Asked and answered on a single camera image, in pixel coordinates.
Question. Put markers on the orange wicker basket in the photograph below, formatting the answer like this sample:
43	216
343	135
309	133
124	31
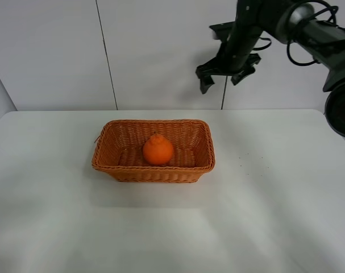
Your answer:
118	150

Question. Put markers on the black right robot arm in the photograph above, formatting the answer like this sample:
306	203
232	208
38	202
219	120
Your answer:
310	37

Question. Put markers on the orange with stem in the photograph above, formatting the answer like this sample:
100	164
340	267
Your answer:
158	150

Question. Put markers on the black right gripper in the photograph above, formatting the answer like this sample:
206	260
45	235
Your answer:
252	18

